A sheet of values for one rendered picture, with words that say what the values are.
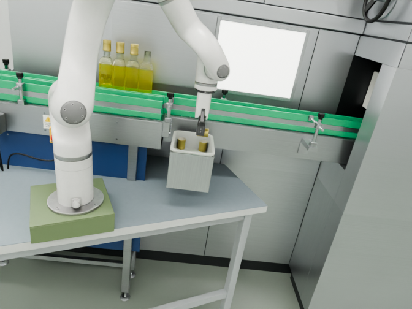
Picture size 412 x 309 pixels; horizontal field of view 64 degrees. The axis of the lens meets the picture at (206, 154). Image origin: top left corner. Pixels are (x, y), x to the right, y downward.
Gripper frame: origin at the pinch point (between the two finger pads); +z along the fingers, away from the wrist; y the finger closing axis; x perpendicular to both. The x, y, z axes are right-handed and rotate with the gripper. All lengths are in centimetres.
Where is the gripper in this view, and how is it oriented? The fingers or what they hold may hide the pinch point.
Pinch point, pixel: (200, 129)
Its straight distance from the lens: 128.9
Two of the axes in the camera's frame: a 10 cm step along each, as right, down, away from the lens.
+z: -1.2, 9.1, 4.0
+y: -0.1, 4.0, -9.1
